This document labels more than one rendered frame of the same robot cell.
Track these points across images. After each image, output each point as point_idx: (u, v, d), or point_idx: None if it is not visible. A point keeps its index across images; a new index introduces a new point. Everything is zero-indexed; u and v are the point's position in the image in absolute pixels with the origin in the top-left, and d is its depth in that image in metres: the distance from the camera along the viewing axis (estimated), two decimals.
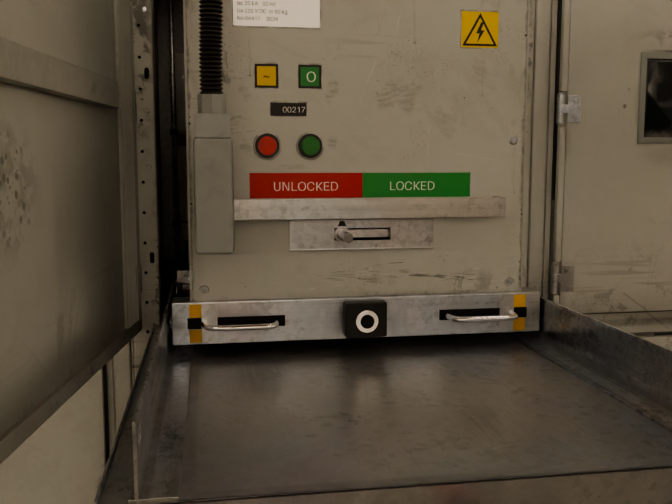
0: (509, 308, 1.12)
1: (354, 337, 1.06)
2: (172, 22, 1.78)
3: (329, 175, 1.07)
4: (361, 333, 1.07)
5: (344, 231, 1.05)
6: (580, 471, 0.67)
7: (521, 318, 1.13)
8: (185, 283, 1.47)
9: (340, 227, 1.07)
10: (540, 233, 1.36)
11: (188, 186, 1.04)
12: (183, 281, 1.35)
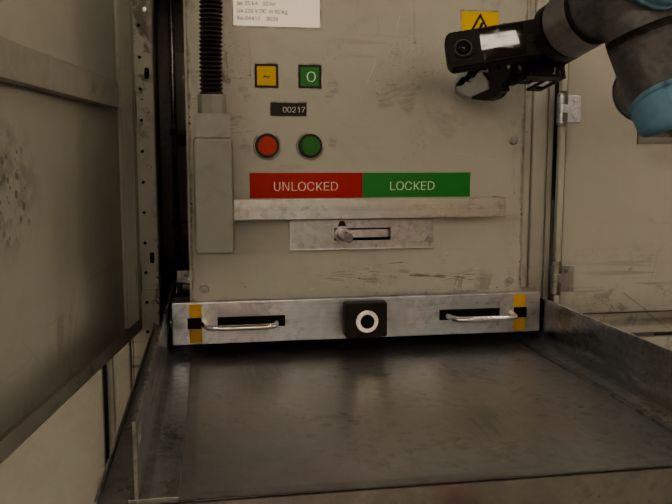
0: (509, 308, 1.12)
1: (354, 337, 1.06)
2: (172, 22, 1.78)
3: (329, 175, 1.07)
4: (361, 333, 1.07)
5: (344, 231, 1.05)
6: (580, 471, 0.67)
7: (521, 318, 1.13)
8: (185, 283, 1.47)
9: (340, 227, 1.07)
10: (540, 233, 1.36)
11: (188, 186, 1.04)
12: (183, 281, 1.35)
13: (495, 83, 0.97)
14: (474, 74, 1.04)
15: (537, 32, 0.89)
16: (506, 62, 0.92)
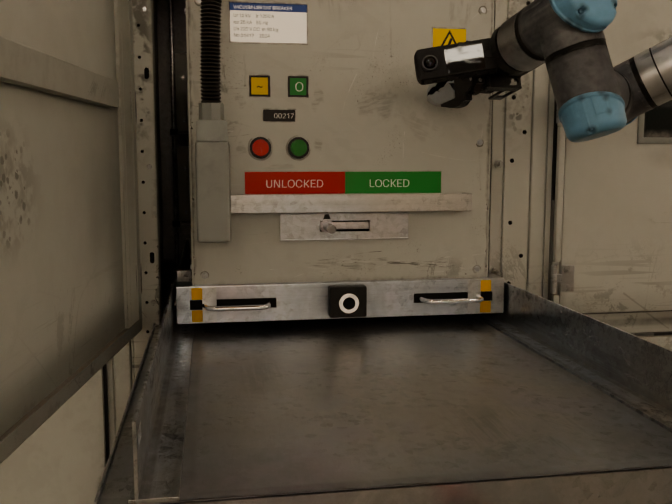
0: (476, 292, 1.26)
1: (337, 317, 1.20)
2: (172, 22, 1.78)
3: (315, 173, 1.20)
4: (344, 314, 1.20)
5: (328, 223, 1.19)
6: (580, 471, 0.67)
7: (487, 301, 1.26)
8: None
9: (325, 220, 1.21)
10: (540, 233, 1.36)
11: (190, 183, 1.17)
12: (183, 281, 1.35)
13: (460, 93, 1.11)
14: (443, 84, 1.18)
15: (493, 49, 1.02)
16: (467, 75, 1.06)
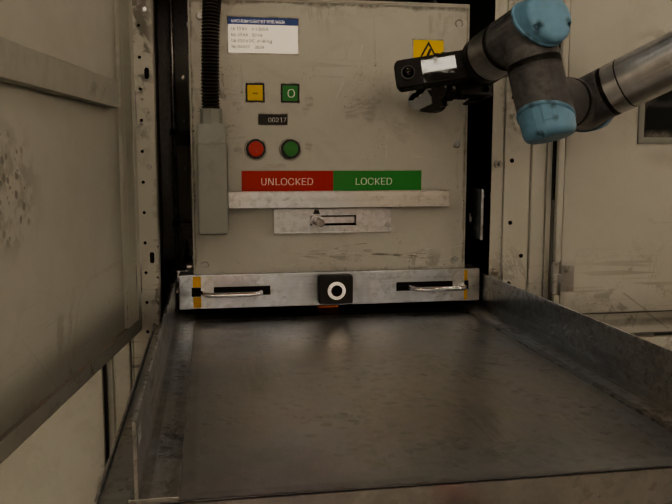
0: (460, 281, 1.37)
1: (326, 303, 1.32)
2: (172, 22, 1.78)
3: (306, 172, 1.32)
4: (332, 300, 1.32)
5: (317, 217, 1.30)
6: (580, 471, 0.67)
7: (464, 289, 1.38)
8: None
9: (315, 215, 1.32)
10: (540, 233, 1.36)
11: (192, 181, 1.29)
12: None
13: (436, 99, 1.22)
14: (422, 91, 1.29)
15: (464, 60, 1.14)
16: (442, 83, 1.17)
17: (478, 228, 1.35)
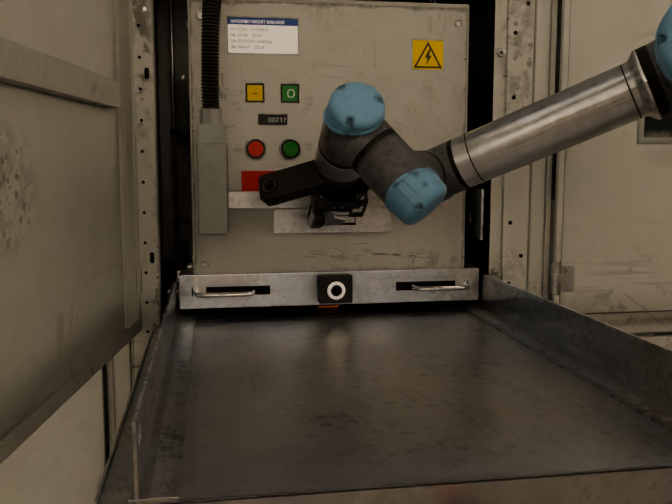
0: (463, 281, 1.38)
1: (326, 303, 1.32)
2: (172, 22, 1.78)
3: None
4: (331, 300, 1.32)
5: None
6: (580, 471, 0.67)
7: None
8: None
9: None
10: (540, 233, 1.36)
11: (192, 181, 1.29)
12: None
13: (312, 212, 1.18)
14: None
15: (315, 166, 1.10)
16: (304, 193, 1.13)
17: (478, 228, 1.35)
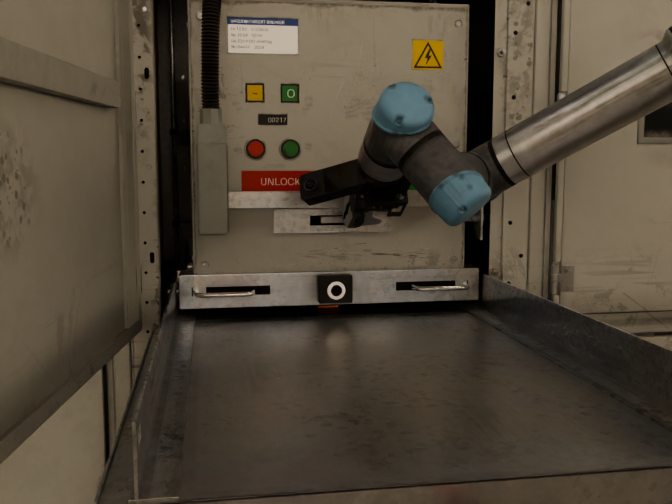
0: (463, 281, 1.38)
1: (326, 303, 1.32)
2: (172, 22, 1.78)
3: (306, 172, 1.32)
4: (331, 300, 1.32)
5: None
6: (580, 471, 0.67)
7: None
8: None
9: None
10: (540, 233, 1.36)
11: (192, 181, 1.29)
12: None
13: (352, 211, 1.18)
14: None
15: (358, 165, 1.11)
16: (345, 192, 1.14)
17: (478, 228, 1.35)
